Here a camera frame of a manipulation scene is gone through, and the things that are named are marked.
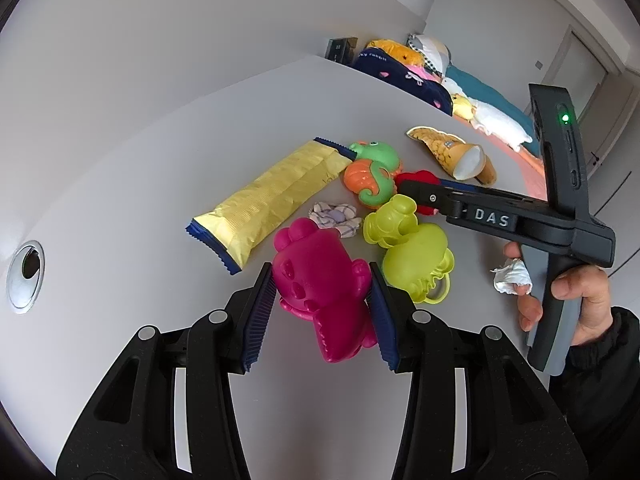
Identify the lime green sand mould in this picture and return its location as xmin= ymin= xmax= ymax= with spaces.
xmin=362 ymin=194 xmax=456 ymax=304

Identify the white tissue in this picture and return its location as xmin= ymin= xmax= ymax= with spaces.
xmin=491 ymin=258 xmax=533 ymax=296

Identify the plaid fabric flower scrunchie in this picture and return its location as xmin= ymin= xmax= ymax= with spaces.
xmin=308 ymin=202 xmax=362 ymax=238

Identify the pink plastic sand mould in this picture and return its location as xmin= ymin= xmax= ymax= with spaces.
xmin=272 ymin=218 xmax=378 ymax=363

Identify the yellow blue snack wrapper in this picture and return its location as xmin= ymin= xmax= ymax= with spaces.
xmin=186 ymin=138 xmax=357 ymax=275

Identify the person's right hand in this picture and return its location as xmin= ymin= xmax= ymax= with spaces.
xmin=515 ymin=266 xmax=613 ymax=346

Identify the red toy piece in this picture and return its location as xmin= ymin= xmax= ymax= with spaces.
xmin=394 ymin=170 xmax=442 ymax=216

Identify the pink bed sheet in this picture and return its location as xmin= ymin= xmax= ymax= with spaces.
xmin=454 ymin=116 xmax=547 ymax=200

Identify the white goose plush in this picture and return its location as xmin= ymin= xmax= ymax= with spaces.
xmin=441 ymin=77 xmax=533 ymax=152

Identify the green orange seahorse toy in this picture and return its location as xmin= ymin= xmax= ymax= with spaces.
xmin=343 ymin=141 xmax=402 ymax=209

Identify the yellow duck plush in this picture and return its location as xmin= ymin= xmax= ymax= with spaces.
xmin=451 ymin=93 xmax=475 ymax=122

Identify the pink folded cloth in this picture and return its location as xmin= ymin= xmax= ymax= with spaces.
xmin=407 ymin=65 xmax=442 ymax=84

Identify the checked white pillow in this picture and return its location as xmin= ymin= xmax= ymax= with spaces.
xmin=407 ymin=35 xmax=451 ymax=77

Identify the yellow orange plush pillow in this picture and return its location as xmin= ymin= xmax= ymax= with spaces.
xmin=366 ymin=39 xmax=424 ymax=66

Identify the grey room door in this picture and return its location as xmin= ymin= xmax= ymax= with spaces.
xmin=529 ymin=24 xmax=611 ymax=120

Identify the black wall socket panel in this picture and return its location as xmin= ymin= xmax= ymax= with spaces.
xmin=324 ymin=37 xmax=358 ymax=65

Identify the silver desk cable grommet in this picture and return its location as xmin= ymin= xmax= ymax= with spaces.
xmin=6 ymin=240 xmax=46 ymax=314

